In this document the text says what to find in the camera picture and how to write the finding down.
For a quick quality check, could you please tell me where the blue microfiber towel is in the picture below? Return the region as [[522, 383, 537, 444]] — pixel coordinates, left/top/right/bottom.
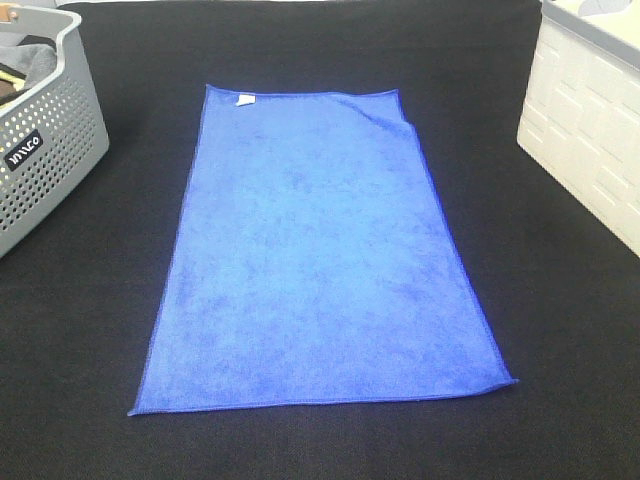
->
[[132, 86, 513, 415]]

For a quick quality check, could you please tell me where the black table cloth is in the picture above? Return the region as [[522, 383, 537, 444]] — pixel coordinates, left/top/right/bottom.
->
[[1, 1, 639, 479]]

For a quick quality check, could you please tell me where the white plastic storage box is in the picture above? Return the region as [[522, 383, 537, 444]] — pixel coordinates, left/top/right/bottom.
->
[[517, 1, 639, 252]]

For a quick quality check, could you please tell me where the grey perforated laundry basket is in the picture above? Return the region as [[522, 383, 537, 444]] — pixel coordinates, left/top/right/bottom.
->
[[1, 4, 109, 253]]

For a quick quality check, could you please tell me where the grey towel in basket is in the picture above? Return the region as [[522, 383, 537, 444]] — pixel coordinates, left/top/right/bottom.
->
[[1, 44, 57, 90]]

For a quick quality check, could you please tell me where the brown yellow cloth in basket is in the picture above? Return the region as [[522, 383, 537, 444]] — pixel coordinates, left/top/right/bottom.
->
[[0, 64, 26, 108]]

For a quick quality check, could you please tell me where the wooden basket handle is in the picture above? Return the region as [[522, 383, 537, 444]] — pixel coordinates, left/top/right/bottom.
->
[[0, 3, 18, 23]]

